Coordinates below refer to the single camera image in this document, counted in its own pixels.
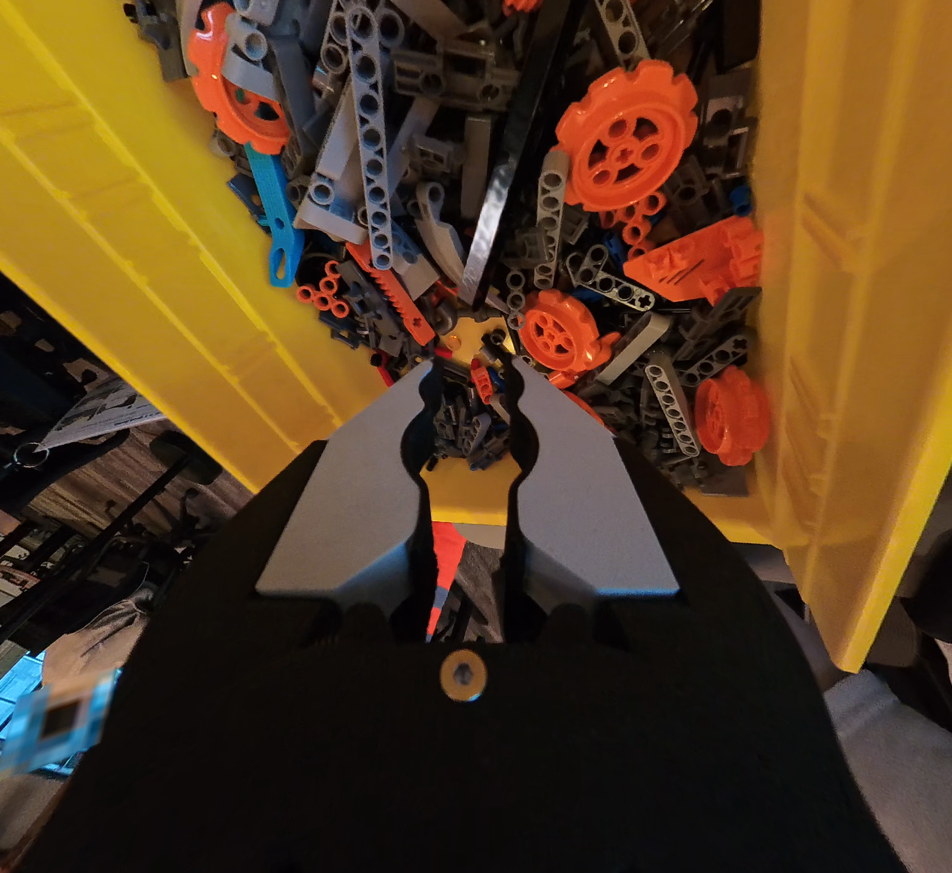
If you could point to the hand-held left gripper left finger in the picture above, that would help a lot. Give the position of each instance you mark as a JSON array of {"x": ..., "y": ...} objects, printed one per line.
[{"x": 349, "y": 516}]

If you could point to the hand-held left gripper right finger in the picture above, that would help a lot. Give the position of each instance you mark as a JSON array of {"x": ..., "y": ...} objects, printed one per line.
[{"x": 587, "y": 516}]

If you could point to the yellow plastic parts bin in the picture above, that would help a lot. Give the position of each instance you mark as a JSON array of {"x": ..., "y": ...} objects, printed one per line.
[{"x": 855, "y": 293}]

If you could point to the pile of building bricks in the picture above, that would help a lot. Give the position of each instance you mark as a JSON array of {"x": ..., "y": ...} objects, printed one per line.
[{"x": 416, "y": 106}]

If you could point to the long black plastic strip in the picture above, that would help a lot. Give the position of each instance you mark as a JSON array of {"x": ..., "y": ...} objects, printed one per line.
[{"x": 520, "y": 106}]

